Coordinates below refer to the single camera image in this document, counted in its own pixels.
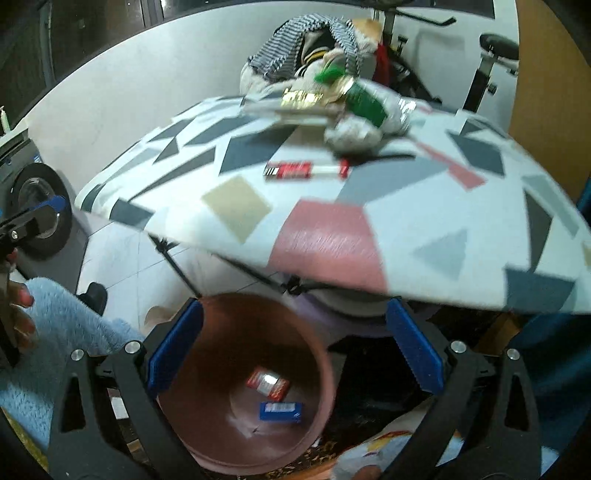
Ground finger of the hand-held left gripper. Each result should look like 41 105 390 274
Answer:
0 195 68 254

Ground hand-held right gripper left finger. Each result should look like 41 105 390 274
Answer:
46 298 205 480

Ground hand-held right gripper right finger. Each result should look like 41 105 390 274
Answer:
379 298 543 480

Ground brown plastic bin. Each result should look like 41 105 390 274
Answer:
157 293 336 474

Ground red snack packet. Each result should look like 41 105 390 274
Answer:
246 367 290 400

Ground blue snack packet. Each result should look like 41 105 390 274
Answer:
259 401 304 424

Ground red and white wrapper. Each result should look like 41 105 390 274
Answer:
263 159 351 182

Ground person's left forearm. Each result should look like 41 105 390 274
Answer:
0 277 145 457

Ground person's left hand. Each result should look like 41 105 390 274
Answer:
8 281 37 350

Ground grey washing machine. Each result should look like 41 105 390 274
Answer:
0 134 89 296

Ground person's foot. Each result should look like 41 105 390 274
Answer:
145 306 179 334

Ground lilac plastic container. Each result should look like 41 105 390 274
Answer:
295 291 394 341

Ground black caster wheel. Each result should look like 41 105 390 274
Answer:
78 282 110 317

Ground white printed cloth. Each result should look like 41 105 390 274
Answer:
332 401 463 480

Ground dark patterned rug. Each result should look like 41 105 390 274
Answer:
295 436 354 480

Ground geometric print ironing board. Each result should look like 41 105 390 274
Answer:
74 95 591 315

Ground striped shirt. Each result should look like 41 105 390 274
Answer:
247 14 362 80

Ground red cloth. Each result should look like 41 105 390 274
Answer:
373 43 394 88

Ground wooden door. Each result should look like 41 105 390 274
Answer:
508 0 591 200

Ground black exercise bike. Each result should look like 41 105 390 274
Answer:
360 0 521 114

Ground dark jacket yellow stripes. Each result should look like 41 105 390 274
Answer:
295 31 334 70

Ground wooden chair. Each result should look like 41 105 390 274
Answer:
350 18 385 48

